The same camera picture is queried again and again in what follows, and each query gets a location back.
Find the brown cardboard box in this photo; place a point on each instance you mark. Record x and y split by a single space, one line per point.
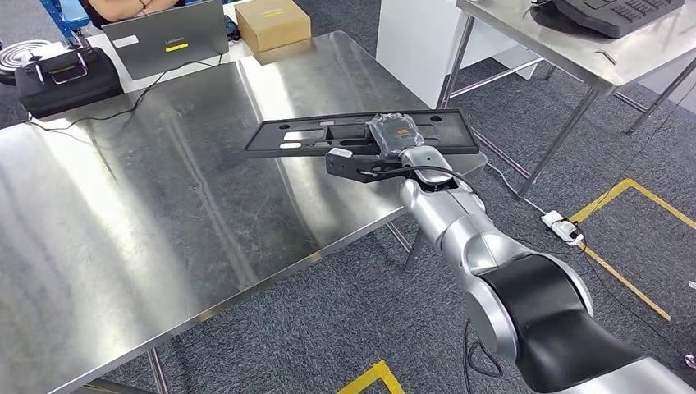
277 27

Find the stainless steel table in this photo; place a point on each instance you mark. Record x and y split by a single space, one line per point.
571 60

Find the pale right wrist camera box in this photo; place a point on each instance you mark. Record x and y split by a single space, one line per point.
353 166

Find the grey laptop computer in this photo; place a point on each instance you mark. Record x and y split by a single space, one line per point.
168 43

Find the metal allen key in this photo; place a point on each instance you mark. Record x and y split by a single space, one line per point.
606 56

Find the blue metal frame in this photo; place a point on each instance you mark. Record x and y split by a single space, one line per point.
68 13

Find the silver spiral coil disc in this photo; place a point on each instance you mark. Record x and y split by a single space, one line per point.
16 57

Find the person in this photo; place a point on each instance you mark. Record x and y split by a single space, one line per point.
130 8

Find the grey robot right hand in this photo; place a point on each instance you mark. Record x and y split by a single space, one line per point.
394 133

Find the white desk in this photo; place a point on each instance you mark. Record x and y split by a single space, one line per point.
130 84

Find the yellow floor tape square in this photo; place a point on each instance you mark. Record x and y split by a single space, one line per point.
625 281
375 375

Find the white partition panel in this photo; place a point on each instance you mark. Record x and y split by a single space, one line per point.
413 49

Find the white power strip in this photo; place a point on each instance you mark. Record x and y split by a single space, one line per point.
563 228

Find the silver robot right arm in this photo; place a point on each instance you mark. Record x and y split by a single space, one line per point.
489 245

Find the large stainless steel workbench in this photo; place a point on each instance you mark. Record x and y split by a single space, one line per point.
136 217

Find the black plastic plate part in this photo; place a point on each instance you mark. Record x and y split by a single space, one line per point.
304 133

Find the black equipment case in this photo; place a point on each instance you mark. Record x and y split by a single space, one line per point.
65 92

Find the black grille car part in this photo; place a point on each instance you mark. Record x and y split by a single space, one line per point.
625 16

